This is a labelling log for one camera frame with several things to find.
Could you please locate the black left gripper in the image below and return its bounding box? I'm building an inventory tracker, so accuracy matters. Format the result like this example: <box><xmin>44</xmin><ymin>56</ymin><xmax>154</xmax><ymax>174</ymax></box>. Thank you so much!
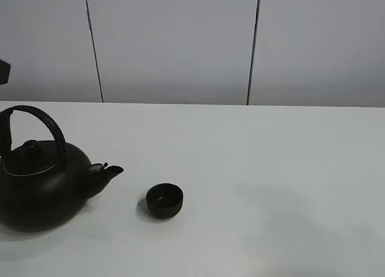
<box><xmin>0</xmin><ymin>60</ymin><xmax>11</xmax><ymax>84</ymax></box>

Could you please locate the black round teapot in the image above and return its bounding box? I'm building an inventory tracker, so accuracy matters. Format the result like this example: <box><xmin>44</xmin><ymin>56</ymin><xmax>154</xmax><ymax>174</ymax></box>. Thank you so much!
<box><xmin>1</xmin><ymin>105</ymin><xmax>124</xmax><ymax>233</ymax></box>

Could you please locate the small black teacup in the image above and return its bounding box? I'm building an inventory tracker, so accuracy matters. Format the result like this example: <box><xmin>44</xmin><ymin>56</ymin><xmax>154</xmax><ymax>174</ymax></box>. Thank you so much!
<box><xmin>146</xmin><ymin>183</ymin><xmax>184</xmax><ymax>219</ymax></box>

